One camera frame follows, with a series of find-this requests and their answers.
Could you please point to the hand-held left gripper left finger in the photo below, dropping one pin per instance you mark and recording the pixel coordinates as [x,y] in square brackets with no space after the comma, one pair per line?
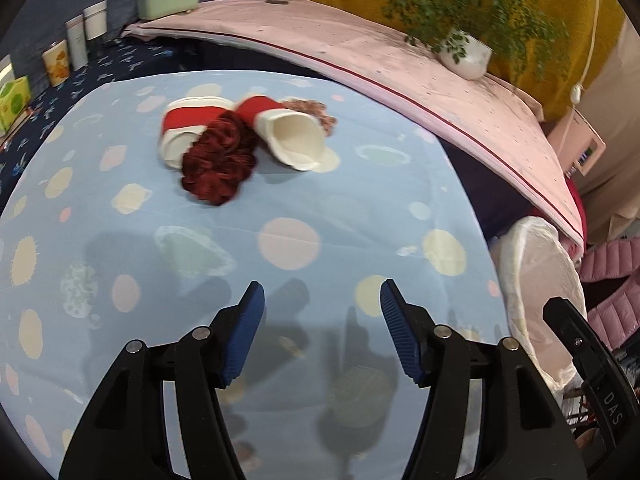
[245,330]

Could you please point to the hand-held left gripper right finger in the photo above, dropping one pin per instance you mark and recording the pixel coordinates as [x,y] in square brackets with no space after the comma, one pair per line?
[400,330]

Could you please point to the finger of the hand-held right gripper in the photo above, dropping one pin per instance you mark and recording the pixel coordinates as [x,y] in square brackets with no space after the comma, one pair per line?
[567,322]

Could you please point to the dark red velvet scrunchie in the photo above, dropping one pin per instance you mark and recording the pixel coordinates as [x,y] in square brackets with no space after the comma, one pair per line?
[220,160]

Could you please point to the red and white sock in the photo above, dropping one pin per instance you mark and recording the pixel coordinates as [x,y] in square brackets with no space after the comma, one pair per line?
[295,135]
[185,117]

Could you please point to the pink patterned scrunchie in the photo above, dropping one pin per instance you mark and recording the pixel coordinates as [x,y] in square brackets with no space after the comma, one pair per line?
[320,112]

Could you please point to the pink down jacket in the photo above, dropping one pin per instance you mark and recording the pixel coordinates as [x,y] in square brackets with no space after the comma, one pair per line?
[615,260]

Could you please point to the red cloth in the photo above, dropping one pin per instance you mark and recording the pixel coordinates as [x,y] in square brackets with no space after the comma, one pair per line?
[580,205]

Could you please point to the light blue planet-print tablecloth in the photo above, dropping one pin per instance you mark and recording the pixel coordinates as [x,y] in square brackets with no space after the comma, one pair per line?
[300,200]

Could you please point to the pink water dispenser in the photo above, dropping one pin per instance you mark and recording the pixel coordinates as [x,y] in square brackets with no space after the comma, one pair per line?
[570,135]

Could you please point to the pink quilted cover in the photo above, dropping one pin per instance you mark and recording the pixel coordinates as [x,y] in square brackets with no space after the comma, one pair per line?
[375,50]

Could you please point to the potted fern in white pot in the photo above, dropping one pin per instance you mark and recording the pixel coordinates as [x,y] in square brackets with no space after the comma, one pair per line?
[467,55]

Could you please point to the green tissue box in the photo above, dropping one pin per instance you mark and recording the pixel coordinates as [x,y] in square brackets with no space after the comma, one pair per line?
[14,102]

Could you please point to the printed paper cup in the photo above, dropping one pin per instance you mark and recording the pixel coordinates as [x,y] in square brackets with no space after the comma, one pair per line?
[55,62]

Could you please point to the white tube bottle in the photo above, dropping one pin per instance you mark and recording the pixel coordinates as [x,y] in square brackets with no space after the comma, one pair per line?
[76,42]

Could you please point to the white jar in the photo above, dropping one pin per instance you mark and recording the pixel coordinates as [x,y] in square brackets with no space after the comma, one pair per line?
[95,20]

